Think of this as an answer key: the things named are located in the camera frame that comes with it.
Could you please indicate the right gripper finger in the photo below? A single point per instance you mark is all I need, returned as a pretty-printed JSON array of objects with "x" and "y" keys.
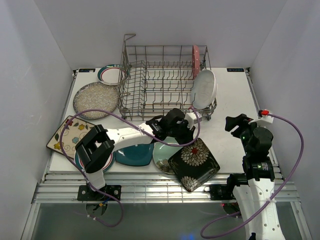
[
  {"x": 234, "y": 131},
  {"x": 232, "y": 122}
]

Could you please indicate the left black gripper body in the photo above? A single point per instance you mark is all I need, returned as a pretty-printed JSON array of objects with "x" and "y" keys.
[{"x": 182, "y": 128}]

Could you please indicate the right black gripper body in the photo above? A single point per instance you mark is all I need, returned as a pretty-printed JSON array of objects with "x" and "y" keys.
[{"x": 247, "y": 129}]

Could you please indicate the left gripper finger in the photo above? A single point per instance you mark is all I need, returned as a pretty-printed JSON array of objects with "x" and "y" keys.
[
  {"x": 185, "y": 138},
  {"x": 194, "y": 132}
]

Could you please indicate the black floral square plate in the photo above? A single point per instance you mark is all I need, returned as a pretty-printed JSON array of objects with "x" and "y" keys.
[{"x": 194, "y": 165}]

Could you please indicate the white oval plate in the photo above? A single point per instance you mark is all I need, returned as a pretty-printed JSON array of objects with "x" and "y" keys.
[{"x": 204, "y": 89}]

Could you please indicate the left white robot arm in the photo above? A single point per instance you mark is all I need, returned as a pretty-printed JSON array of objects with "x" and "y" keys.
[{"x": 95, "y": 148}]

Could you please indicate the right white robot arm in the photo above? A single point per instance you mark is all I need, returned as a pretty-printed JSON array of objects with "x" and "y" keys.
[{"x": 254, "y": 187}]

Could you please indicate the light green floral plate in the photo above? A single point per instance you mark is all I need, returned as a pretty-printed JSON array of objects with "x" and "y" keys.
[{"x": 162, "y": 153}]

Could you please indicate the teal square plate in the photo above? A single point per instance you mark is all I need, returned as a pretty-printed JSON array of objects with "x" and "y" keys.
[{"x": 135, "y": 156}]

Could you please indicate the right XDOF label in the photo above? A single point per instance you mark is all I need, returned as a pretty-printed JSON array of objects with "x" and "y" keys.
[{"x": 235, "y": 70}]

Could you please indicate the xdof label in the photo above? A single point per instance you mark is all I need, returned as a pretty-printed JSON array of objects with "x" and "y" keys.
[
  {"x": 235, "y": 70},
  {"x": 86, "y": 70}
]

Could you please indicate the pink polka dot plate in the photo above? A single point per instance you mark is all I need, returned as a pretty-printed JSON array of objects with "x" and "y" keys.
[{"x": 195, "y": 61}]

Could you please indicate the large teal red rimmed plate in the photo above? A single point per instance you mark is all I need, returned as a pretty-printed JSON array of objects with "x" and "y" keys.
[{"x": 105, "y": 168}]

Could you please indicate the small teal red rimmed plate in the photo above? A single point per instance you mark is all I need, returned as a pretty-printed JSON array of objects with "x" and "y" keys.
[{"x": 110, "y": 74}]

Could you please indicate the grey speckled round plate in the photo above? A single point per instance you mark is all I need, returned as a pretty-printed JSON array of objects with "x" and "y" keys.
[{"x": 96, "y": 95}]

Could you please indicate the cream floral square plate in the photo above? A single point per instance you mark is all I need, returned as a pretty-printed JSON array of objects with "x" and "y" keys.
[{"x": 74, "y": 132}]

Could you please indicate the left XDOF label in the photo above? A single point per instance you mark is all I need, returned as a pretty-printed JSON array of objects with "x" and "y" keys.
[{"x": 86, "y": 70}]

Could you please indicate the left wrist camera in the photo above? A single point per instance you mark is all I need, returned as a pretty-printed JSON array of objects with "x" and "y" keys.
[{"x": 193, "y": 119}]

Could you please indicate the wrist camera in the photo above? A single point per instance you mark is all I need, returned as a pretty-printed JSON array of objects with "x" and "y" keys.
[
  {"x": 193, "y": 119},
  {"x": 264, "y": 119}
]

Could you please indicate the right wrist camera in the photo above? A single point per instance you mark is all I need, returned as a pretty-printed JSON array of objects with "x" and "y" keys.
[{"x": 264, "y": 119}]

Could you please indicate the grey wire dish rack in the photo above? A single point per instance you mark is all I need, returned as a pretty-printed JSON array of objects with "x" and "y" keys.
[{"x": 154, "y": 79}]

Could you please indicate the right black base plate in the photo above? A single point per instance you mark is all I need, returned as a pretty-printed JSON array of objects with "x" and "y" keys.
[{"x": 219, "y": 192}]

